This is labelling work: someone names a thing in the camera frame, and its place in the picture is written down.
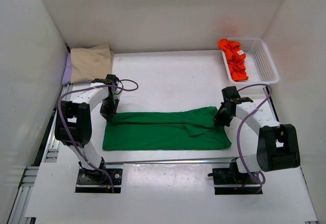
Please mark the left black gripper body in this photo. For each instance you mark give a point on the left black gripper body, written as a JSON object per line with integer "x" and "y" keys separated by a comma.
{"x": 108, "y": 111}

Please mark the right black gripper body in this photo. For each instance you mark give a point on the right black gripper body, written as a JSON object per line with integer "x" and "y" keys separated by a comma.
{"x": 221, "y": 117}

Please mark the green t shirt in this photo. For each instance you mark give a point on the green t shirt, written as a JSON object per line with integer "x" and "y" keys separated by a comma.
{"x": 150, "y": 131}

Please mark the beige t shirt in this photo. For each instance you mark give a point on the beige t shirt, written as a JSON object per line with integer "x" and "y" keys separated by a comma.
{"x": 91, "y": 63}

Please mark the purple t shirt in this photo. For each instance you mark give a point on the purple t shirt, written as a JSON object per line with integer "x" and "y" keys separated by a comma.
{"x": 68, "y": 71}

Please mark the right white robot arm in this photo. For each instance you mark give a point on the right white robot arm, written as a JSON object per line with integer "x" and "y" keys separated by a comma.
{"x": 277, "y": 147}

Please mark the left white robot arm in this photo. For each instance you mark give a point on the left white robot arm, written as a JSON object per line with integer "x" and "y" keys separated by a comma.
{"x": 73, "y": 124}

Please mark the white plastic basket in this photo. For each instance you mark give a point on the white plastic basket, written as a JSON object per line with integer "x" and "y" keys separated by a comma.
{"x": 259, "y": 65}

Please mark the orange t shirt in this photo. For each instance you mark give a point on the orange t shirt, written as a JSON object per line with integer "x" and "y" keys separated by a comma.
{"x": 235, "y": 58}

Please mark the white front board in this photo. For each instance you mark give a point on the white front board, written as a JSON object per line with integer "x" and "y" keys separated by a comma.
{"x": 167, "y": 194}

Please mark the aluminium frame rail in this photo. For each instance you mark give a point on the aluminium frame rail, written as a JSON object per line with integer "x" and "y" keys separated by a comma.
{"x": 168, "y": 81}

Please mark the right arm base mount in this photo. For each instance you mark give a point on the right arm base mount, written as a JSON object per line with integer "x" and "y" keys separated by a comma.
{"x": 227, "y": 180}

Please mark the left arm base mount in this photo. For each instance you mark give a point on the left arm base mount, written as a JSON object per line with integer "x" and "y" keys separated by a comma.
{"x": 89, "y": 181}

